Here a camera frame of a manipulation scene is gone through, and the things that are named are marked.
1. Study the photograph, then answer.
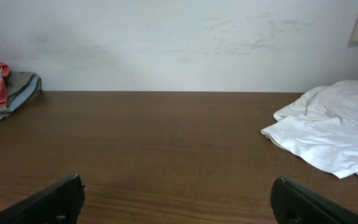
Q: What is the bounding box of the white shirt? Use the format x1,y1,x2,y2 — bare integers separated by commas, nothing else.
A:
261,80,358,179

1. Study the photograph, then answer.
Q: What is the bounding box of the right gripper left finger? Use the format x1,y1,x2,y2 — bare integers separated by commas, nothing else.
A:
0,174,85,224

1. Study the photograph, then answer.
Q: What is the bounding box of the folded olive green garment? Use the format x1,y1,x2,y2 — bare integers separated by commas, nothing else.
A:
0,72,42,120

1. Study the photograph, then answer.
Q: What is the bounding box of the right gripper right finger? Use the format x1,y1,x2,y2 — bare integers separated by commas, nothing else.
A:
270,177,358,224

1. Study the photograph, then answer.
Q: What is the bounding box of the folded light blue garment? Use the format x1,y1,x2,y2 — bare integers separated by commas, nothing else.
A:
7,75,39,112

